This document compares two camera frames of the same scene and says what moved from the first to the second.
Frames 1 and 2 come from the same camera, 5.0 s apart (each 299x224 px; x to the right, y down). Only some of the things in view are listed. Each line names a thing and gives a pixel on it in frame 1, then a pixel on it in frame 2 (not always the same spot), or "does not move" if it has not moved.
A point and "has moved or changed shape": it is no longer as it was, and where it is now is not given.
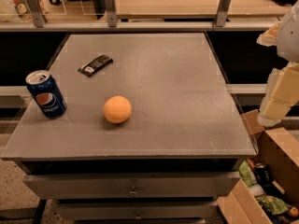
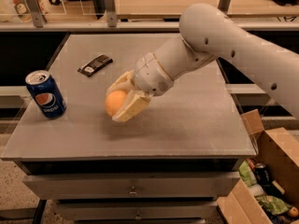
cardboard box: [277, 147] does not move
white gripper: [290, 38] -> [150, 74]
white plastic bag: [14, 7] does not move
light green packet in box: [247, 174] does not move
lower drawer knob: [137, 216] does not move
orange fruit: [117, 109] has moved or changed shape
